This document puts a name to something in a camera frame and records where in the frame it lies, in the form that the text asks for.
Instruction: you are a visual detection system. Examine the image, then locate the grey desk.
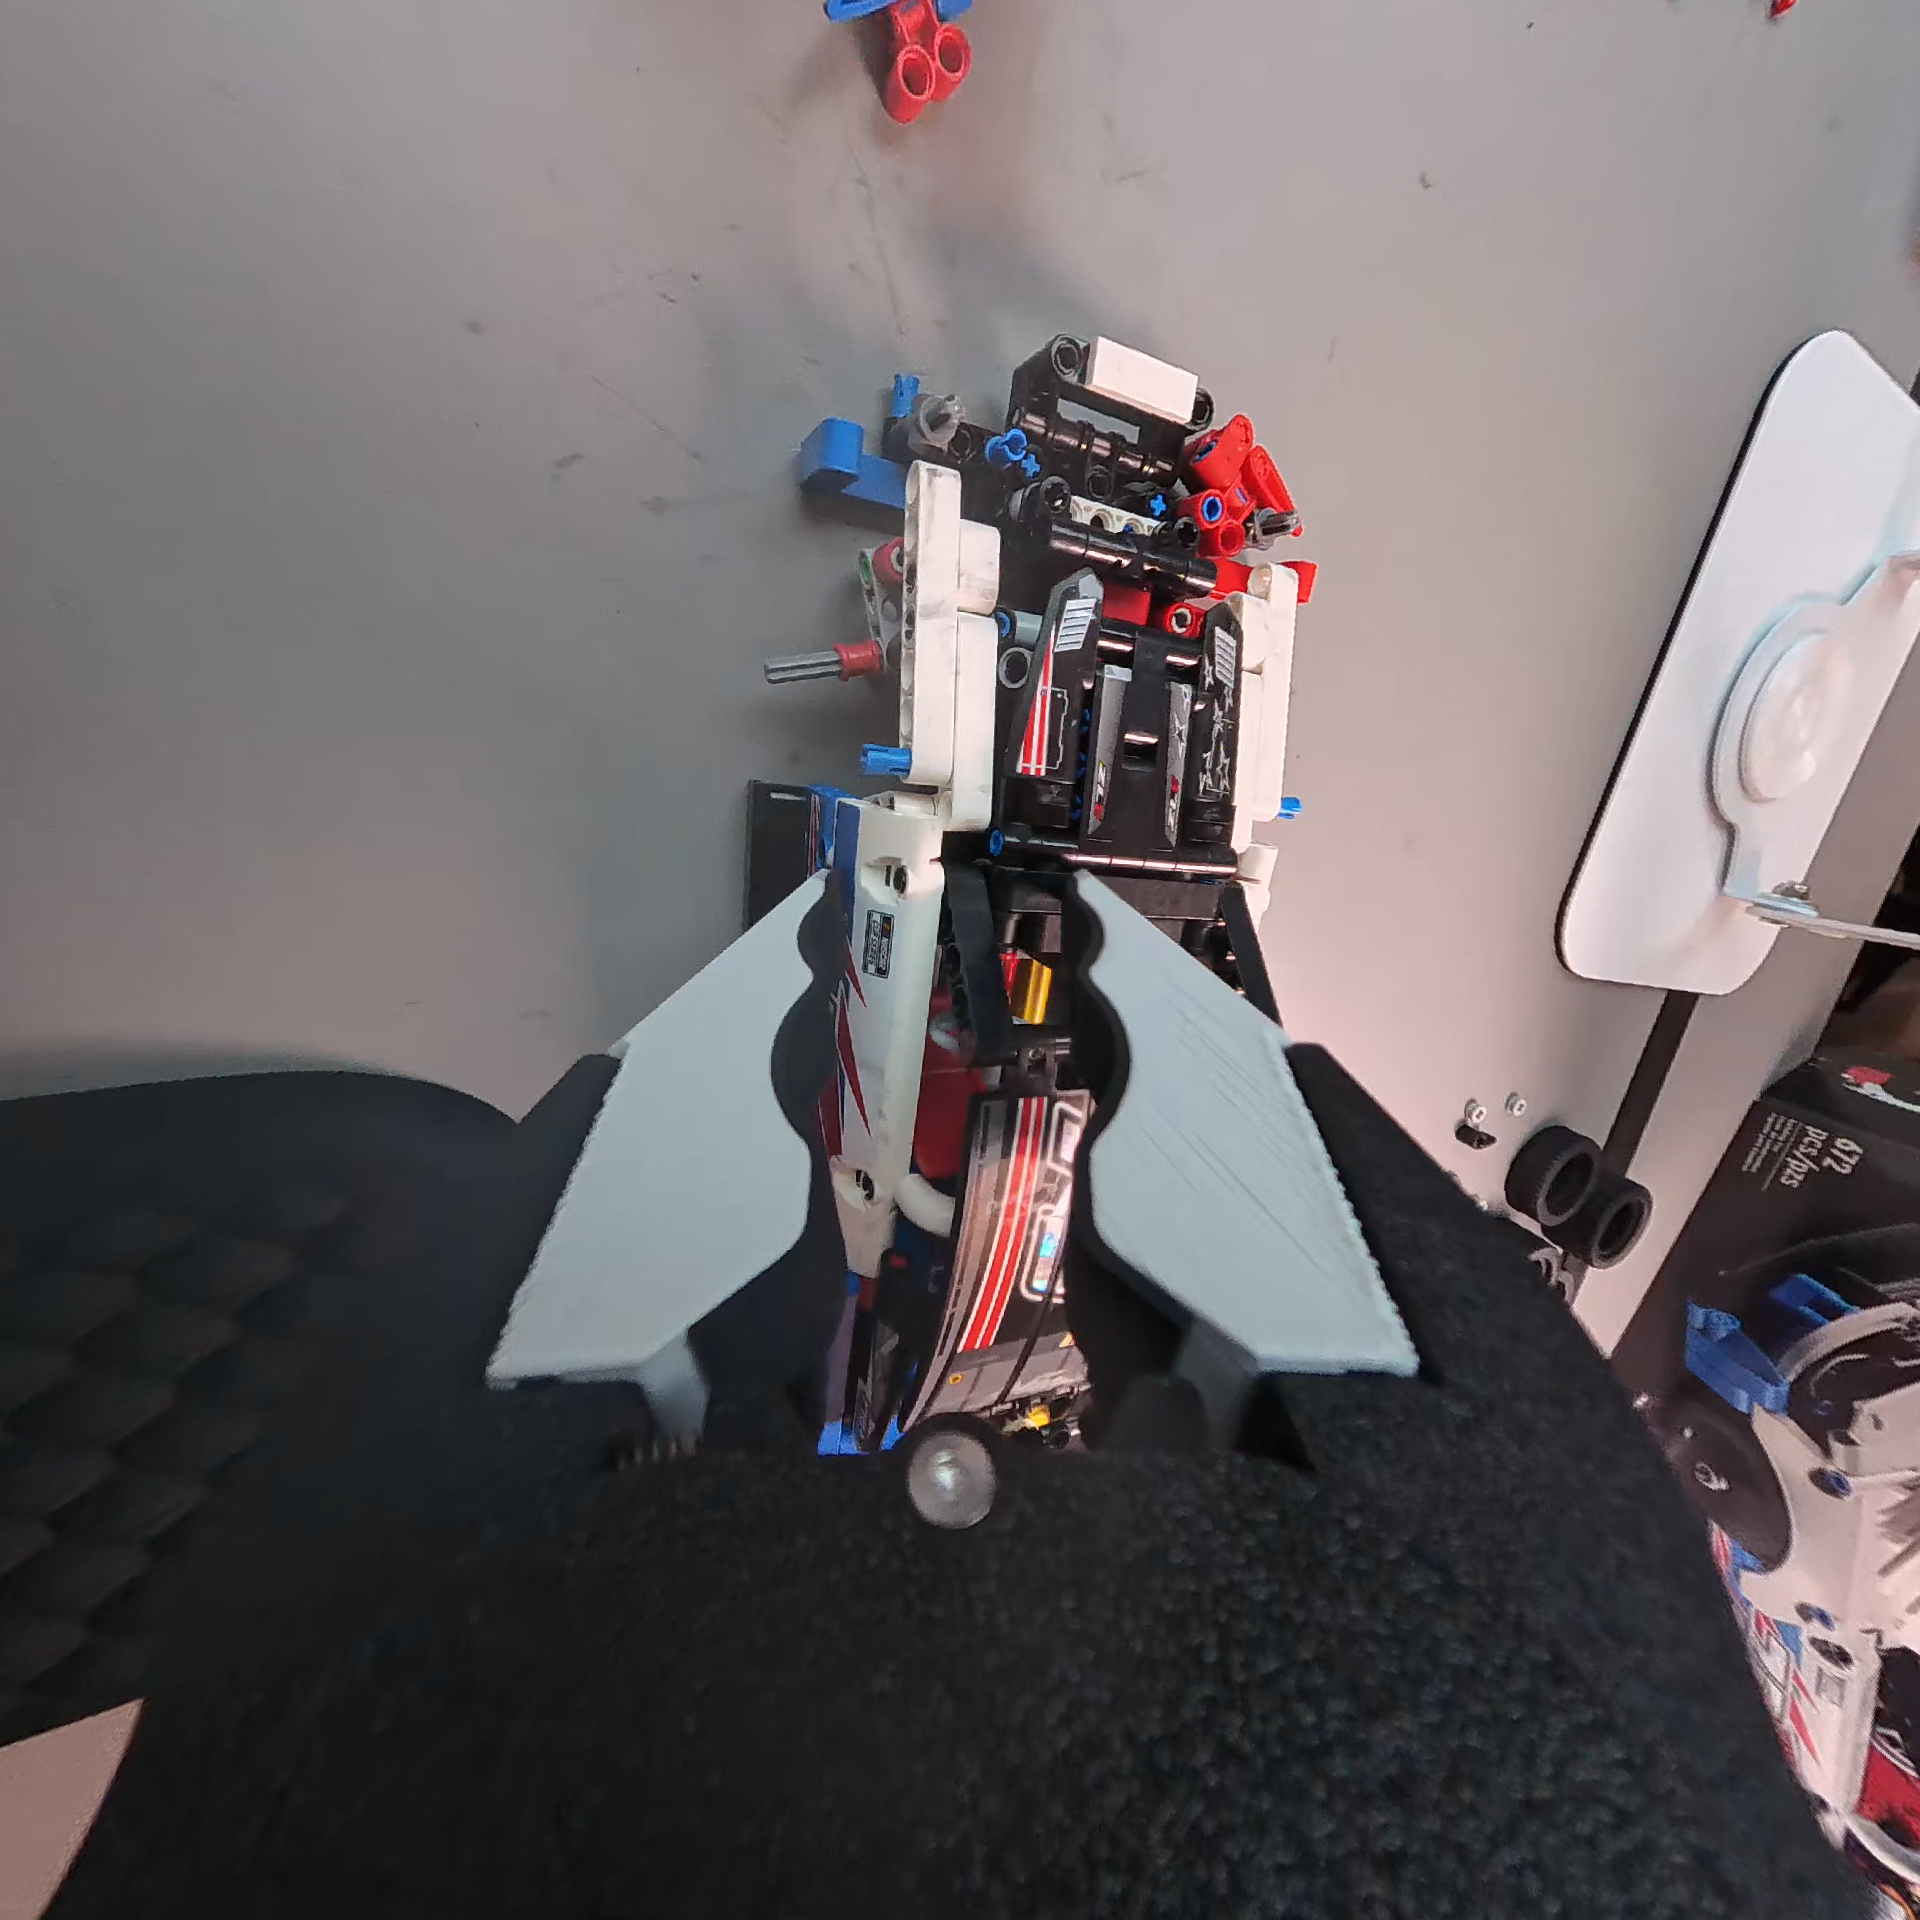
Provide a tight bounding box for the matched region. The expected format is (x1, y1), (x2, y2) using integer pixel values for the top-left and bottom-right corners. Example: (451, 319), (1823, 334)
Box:
(0, 0), (1920, 1353)

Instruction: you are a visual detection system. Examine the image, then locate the dark quilted cloth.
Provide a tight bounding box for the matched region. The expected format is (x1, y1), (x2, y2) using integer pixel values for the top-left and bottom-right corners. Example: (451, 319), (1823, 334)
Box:
(0, 1073), (519, 1749)

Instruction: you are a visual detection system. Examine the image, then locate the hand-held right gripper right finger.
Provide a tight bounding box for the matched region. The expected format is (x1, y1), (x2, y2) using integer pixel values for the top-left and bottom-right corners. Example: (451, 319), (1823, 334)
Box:
(1065, 870), (1419, 1452)

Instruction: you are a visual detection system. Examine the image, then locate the white book stand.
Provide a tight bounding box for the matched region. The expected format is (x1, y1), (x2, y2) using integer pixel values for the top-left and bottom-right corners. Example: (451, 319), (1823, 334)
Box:
(1557, 329), (1920, 994)

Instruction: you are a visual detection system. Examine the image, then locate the toy car set box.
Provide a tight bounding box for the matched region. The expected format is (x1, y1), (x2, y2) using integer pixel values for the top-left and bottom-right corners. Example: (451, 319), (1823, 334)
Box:
(1611, 1050), (1920, 1920)

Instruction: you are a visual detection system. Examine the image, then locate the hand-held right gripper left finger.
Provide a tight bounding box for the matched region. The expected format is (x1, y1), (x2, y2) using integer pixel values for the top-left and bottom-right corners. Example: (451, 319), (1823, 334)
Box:
(487, 870), (835, 1444)

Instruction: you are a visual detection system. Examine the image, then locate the small black toy tyre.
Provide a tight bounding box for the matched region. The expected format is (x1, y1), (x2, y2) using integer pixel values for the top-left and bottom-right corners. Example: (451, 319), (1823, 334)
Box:
(1573, 1178), (1654, 1268)
(1504, 1125), (1605, 1229)

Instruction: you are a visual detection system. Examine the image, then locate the toy brick race car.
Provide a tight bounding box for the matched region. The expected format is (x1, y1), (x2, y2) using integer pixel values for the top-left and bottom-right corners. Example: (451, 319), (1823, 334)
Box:
(744, 334), (1321, 1461)

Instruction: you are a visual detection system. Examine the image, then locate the red double-hole brick connector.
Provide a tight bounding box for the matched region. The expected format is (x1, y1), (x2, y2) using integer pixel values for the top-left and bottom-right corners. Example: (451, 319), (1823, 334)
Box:
(878, 0), (976, 125)

